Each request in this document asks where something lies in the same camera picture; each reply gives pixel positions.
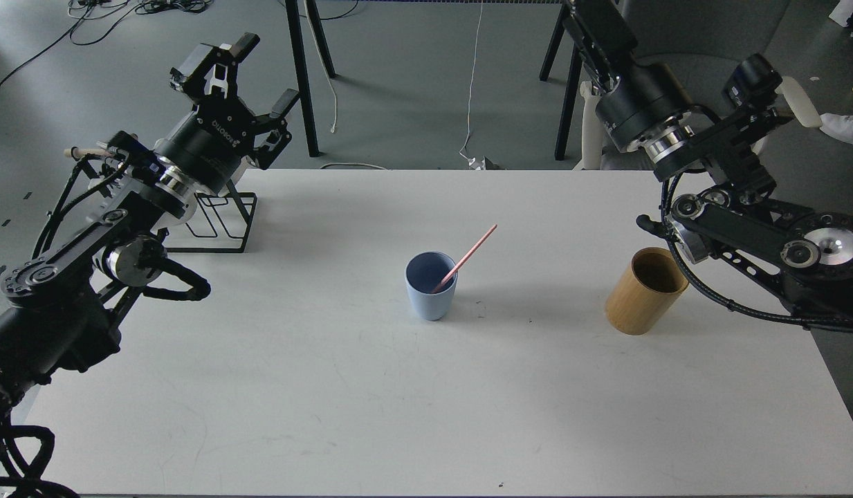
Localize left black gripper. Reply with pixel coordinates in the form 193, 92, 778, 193
154, 33, 300, 195

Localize bamboo wooden cup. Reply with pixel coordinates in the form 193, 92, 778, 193
605, 247, 689, 336

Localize black table legs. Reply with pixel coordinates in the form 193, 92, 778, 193
285, 0, 339, 158
539, 1, 583, 161

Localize black floor cables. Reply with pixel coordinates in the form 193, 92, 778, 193
0, 0, 212, 108

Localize black table legs left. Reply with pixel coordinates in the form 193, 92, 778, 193
285, 0, 339, 158

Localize black wire mug rack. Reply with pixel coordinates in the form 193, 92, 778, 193
63, 143, 257, 255

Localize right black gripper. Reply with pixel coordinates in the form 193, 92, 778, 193
565, 1, 694, 171

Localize pink chopstick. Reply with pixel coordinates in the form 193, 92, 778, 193
430, 224, 499, 295

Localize black table legs right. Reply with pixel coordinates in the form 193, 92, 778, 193
539, 1, 583, 161

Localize blue plastic cup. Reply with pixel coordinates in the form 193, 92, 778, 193
405, 251, 457, 321

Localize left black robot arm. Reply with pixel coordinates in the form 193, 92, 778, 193
0, 33, 300, 497

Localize white hanging cable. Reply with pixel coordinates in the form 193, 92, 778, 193
459, 0, 489, 169

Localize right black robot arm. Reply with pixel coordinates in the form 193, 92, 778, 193
562, 1, 853, 333

